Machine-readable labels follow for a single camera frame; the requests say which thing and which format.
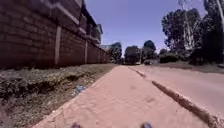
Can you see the dry grass verge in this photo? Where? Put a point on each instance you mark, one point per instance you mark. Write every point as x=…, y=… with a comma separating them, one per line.
x=36, y=83

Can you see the dark kerb strip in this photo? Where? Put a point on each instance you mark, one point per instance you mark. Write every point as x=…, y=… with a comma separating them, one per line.
x=180, y=100

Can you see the blue litter scrap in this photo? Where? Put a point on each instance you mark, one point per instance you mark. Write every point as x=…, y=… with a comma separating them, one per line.
x=79, y=89

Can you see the pale asphalt road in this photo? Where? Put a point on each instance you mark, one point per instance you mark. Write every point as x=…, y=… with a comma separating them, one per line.
x=196, y=85

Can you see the roadside verge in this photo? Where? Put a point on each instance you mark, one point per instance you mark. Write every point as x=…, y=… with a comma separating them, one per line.
x=196, y=66

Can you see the lattice mast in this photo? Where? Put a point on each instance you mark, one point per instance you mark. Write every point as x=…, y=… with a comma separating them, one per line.
x=187, y=30

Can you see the building behind wall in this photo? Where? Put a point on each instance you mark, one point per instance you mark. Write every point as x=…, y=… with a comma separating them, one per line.
x=91, y=30

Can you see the brick boundary wall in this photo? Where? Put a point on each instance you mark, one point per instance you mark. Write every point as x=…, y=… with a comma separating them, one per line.
x=30, y=36

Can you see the red brick path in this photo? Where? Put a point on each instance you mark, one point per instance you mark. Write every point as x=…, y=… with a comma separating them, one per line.
x=123, y=96

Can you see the dark green bush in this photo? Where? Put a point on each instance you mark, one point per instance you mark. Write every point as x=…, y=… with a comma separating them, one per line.
x=168, y=58

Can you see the row of trees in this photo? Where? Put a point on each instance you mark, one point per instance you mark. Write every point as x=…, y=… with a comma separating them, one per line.
x=193, y=33

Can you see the robot's own part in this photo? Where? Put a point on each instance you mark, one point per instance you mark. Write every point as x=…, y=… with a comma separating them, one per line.
x=146, y=125
x=76, y=126

